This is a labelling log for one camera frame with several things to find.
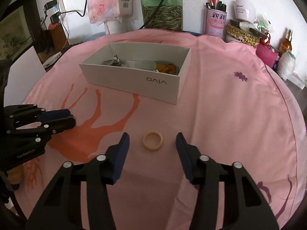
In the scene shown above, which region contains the black power cable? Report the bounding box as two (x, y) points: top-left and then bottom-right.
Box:
(43, 0), (177, 31)

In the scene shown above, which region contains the white vivo cardboard box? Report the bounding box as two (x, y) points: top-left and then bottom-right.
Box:
(80, 43), (191, 104)

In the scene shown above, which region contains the pink tissue pack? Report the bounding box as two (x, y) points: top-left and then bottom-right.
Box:
(87, 0), (133, 25)

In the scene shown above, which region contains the white paper roll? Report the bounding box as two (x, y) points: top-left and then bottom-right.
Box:
(104, 20), (125, 35)

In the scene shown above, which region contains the magenta pink pouch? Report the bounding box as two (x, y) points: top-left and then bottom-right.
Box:
(256, 44), (278, 69)

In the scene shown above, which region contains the white cream jar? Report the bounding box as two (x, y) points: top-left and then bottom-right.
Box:
(234, 0), (256, 23)

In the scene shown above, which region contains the green glass jar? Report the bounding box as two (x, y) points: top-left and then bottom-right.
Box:
(140, 0), (183, 31)

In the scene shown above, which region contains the pink floral table cloth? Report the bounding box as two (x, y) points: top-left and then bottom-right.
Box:
(16, 30), (306, 229)

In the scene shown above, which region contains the green jade bangle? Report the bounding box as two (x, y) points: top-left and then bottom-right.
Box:
(134, 60), (180, 75)

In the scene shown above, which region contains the pink pen holder can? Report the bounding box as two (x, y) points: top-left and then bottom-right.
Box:
(204, 0), (227, 39)

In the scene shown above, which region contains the amber perfume bottle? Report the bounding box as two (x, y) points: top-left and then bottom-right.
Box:
(278, 29), (292, 56)

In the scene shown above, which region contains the yellow patterned round tin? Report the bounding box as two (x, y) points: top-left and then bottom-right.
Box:
(225, 23), (267, 47)

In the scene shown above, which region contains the amber bead bracelet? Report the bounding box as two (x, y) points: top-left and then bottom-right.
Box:
(155, 62), (181, 75)

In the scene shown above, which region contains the cream yellow ring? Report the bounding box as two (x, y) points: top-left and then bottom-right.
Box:
(143, 131), (164, 151)

